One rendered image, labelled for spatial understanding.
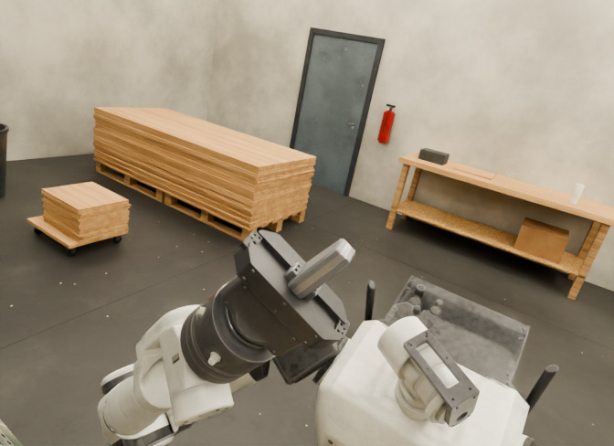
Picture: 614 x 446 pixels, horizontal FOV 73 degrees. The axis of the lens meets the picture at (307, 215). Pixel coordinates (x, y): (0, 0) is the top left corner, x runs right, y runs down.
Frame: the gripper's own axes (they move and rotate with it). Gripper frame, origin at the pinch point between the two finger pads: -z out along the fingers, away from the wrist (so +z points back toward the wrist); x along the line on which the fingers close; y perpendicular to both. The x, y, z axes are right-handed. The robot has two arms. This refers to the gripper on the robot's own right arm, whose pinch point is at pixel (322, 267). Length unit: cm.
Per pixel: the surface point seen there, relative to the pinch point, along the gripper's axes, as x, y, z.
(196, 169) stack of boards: -87, -291, 250
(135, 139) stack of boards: -165, -313, 302
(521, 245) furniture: 203, -411, 95
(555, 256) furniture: 229, -405, 75
